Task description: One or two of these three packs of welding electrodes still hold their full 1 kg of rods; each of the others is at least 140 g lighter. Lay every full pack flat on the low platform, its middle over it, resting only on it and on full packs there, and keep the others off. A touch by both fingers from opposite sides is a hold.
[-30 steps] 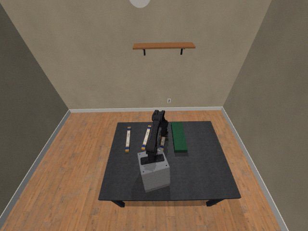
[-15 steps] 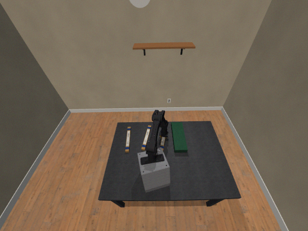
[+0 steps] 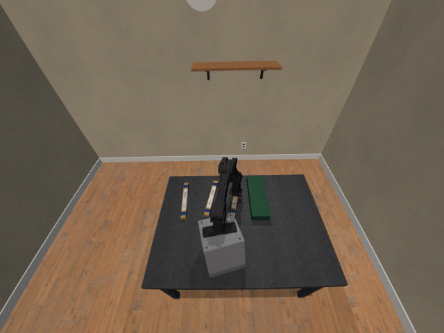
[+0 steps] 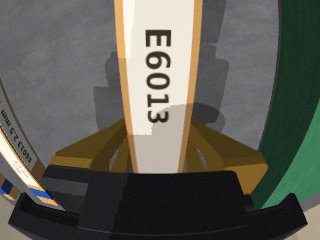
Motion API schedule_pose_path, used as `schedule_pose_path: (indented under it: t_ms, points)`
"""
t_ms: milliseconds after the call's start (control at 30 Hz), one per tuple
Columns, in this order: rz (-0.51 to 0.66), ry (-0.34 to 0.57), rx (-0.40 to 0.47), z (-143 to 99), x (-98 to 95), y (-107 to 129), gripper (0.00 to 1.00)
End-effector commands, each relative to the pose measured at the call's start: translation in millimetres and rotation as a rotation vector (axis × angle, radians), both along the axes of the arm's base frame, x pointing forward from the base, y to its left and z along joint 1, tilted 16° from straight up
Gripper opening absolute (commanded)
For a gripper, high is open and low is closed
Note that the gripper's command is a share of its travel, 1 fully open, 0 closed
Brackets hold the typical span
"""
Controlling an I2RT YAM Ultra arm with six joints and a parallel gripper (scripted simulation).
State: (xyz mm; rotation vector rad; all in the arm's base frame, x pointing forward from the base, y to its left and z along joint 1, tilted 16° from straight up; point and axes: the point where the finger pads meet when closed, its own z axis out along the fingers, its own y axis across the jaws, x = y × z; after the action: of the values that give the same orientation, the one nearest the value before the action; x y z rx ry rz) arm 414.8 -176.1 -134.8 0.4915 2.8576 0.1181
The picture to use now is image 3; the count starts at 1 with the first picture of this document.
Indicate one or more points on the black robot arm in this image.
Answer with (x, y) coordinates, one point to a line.
(218, 210)

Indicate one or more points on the brown welding electrode pack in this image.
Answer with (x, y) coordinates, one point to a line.
(184, 201)

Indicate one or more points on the brown flat pack with blue bands and white label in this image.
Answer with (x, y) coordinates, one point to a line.
(211, 199)

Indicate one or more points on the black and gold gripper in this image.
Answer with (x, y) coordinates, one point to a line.
(235, 192)

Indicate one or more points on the low green platform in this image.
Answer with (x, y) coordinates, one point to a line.
(259, 208)

